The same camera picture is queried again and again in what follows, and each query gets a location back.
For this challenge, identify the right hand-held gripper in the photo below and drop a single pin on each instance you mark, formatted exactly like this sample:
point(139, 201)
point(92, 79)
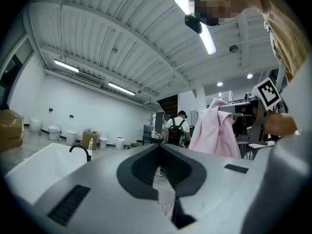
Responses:
point(267, 94)

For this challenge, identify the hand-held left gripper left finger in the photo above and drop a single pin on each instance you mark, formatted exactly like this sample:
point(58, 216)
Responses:
point(104, 203)

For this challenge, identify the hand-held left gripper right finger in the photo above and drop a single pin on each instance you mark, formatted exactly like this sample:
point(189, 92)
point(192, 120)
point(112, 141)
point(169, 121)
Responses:
point(214, 179)

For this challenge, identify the pink cloth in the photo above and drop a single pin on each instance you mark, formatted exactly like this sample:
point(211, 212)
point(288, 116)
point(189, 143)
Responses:
point(209, 135)

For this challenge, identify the person's right forearm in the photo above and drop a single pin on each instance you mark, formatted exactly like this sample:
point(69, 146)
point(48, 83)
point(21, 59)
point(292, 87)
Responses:
point(280, 123)

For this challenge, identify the recessed ceiling spotlight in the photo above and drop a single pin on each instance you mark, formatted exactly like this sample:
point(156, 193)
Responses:
point(249, 76)
point(220, 84)

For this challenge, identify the black curved faucet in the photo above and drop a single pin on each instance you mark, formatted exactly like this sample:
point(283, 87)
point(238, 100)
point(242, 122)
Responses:
point(88, 156)

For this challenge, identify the round smoke detector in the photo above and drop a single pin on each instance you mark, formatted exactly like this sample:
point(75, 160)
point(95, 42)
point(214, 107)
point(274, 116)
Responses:
point(233, 49)

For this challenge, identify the clear plastic water bottle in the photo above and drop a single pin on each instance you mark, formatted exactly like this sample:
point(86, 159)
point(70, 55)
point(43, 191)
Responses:
point(91, 145)

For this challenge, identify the white toilet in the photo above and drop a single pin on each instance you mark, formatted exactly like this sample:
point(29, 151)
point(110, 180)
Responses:
point(103, 142)
point(72, 138)
point(53, 131)
point(35, 125)
point(120, 144)

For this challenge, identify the dark staircase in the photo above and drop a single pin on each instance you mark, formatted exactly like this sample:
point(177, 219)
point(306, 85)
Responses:
point(169, 105)

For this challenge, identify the brown wooden steps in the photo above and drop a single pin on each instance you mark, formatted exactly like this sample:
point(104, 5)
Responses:
point(134, 145)

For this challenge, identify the closed cardboard box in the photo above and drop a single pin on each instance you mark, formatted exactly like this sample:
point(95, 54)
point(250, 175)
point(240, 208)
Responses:
point(86, 140)

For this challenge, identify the ceiling tube light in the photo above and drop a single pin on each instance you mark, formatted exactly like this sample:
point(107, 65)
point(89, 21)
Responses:
point(209, 43)
point(65, 66)
point(122, 88)

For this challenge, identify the grey metal locker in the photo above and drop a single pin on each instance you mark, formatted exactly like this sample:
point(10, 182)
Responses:
point(161, 121)

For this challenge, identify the white bathtub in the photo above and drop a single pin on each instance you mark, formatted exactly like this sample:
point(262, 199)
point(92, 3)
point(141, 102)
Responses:
point(36, 174)

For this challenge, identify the dark grey chair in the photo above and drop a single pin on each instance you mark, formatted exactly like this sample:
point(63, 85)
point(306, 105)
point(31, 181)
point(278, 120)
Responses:
point(147, 130)

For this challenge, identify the person's tan shirt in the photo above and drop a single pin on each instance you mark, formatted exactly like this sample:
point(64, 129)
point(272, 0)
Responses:
point(285, 21)

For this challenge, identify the person's head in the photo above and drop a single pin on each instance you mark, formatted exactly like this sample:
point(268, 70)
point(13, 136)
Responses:
point(209, 1)

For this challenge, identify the large open cardboard box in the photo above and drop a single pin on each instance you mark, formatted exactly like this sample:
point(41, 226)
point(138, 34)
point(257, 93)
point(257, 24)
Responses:
point(11, 133)

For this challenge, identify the air vent grille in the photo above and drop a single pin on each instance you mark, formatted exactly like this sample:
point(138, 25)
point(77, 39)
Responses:
point(87, 80)

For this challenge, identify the window with dark glass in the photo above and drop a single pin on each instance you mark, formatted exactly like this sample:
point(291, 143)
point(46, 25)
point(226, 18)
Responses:
point(9, 74)

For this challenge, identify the black frame white table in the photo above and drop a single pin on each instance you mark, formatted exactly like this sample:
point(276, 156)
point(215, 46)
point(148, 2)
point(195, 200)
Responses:
point(260, 144)

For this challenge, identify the black head camera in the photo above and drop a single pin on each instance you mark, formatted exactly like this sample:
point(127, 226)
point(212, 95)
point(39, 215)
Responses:
point(193, 23)

